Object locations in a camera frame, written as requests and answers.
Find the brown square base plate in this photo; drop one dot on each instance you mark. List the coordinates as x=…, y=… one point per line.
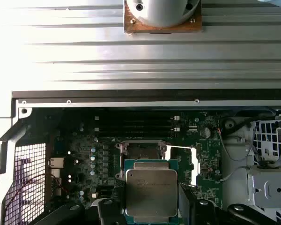
x=140, y=30

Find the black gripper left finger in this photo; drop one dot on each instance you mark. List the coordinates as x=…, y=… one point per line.
x=110, y=211

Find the CPU socket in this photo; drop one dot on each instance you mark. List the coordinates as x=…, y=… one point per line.
x=142, y=152

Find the silver rear port block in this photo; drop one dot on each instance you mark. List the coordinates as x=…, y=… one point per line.
x=56, y=162

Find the silver-topped CPU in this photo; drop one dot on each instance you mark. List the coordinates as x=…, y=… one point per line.
x=151, y=187

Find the silver coin battery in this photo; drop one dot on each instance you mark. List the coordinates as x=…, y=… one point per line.
x=204, y=132

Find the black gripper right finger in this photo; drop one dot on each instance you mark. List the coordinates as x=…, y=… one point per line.
x=203, y=211

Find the green motherboard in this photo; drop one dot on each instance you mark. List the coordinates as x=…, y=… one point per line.
x=208, y=150

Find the black PC case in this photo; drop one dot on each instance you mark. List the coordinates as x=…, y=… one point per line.
x=131, y=103

